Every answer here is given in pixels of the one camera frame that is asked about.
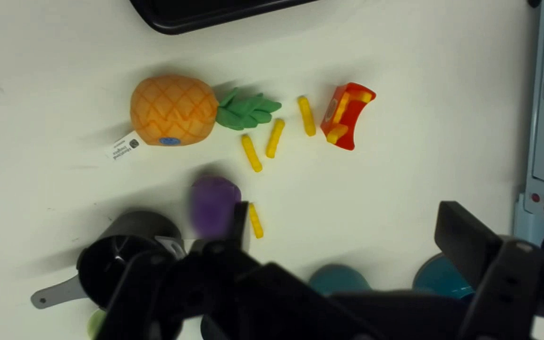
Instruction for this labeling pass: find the teal bowl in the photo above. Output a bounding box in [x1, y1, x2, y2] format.
[412, 253, 476, 301]
[308, 263, 373, 297]

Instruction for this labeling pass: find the light blue toaster oven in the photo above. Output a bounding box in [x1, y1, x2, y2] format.
[512, 0, 544, 248]

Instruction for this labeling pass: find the black tray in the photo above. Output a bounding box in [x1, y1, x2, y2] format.
[129, 0, 321, 35]

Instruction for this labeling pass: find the black pot with grey handle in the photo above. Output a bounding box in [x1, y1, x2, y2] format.
[30, 210, 188, 310]

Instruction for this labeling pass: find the plush toy pineapple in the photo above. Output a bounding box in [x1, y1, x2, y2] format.
[105, 74, 282, 162]

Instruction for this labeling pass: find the red toy fries pack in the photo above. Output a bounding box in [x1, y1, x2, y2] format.
[320, 82, 377, 151]

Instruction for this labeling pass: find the light green object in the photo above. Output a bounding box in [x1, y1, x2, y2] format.
[86, 309, 108, 340]

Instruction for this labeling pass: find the purple toy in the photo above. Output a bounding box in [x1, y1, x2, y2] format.
[190, 176, 242, 240]

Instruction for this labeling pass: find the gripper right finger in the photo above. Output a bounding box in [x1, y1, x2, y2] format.
[434, 201, 544, 340]

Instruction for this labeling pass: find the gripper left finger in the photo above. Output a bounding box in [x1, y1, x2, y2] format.
[95, 201, 275, 340]

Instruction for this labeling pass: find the yellow toy potato chip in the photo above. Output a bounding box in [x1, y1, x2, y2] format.
[265, 118, 286, 159]
[298, 95, 317, 137]
[241, 134, 263, 173]
[248, 203, 264, 239]

